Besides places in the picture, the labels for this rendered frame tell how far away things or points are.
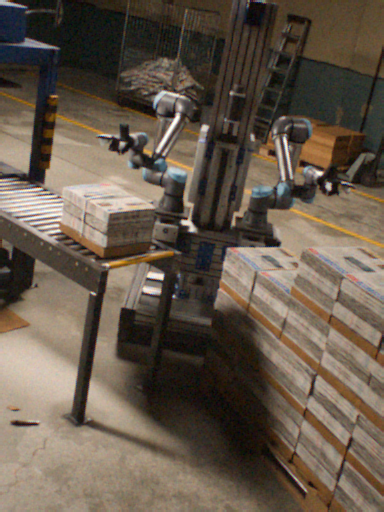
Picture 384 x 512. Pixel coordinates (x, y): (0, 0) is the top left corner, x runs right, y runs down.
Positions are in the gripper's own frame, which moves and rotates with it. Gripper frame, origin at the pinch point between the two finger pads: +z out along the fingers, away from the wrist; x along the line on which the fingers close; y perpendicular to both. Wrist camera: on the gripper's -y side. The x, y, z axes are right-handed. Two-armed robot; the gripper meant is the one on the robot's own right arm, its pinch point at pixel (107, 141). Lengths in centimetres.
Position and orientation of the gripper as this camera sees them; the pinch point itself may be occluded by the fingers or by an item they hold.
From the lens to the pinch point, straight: 374.9
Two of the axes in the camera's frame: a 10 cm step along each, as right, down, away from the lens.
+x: -8.2, -4.4, 3.6
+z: -4.9, 2.2, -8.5
